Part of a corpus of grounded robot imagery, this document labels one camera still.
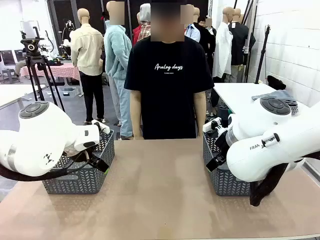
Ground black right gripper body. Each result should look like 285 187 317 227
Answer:
211 126 230 157

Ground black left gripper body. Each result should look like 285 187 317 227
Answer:
83 149 100 164

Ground grey plastic woven basket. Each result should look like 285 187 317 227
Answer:
202 131 252 197
41 128 116 196

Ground white side table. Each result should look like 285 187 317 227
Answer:
213 82 312 118

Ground person in black T-shirt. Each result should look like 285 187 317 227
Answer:
123 34 215 140

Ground black bag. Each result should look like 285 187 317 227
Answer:
266 74 287 91

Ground red checked tablecloth table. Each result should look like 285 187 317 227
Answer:
19 62 81 81

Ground mannequin in white shirt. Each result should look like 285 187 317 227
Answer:
212 6 235 83

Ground black light stand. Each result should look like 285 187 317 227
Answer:
254 24 272 85

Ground white table with grey legs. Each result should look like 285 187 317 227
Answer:
0 83 47 111

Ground mannequin in black shirt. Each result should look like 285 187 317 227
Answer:
228 8 257 83

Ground mannequin in cream shirt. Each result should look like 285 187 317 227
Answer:
69 7 106 125

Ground mannequin in pale blue fleece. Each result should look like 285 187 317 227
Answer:
103 0 134 140

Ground background person in black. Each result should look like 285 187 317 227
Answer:
193 17 217 76

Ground black leaning poles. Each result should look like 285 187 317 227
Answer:
243 0 259 83

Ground mannequin in light blue shirt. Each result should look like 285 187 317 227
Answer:
184 4 201 43

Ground mannequin in plaid hoodie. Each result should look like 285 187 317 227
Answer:
136 2 152 43

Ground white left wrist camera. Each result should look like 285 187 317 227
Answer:
91 119 112 135

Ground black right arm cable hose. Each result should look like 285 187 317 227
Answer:
249 151 320 208

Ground black camera tripod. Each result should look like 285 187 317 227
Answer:
19 25 66 113

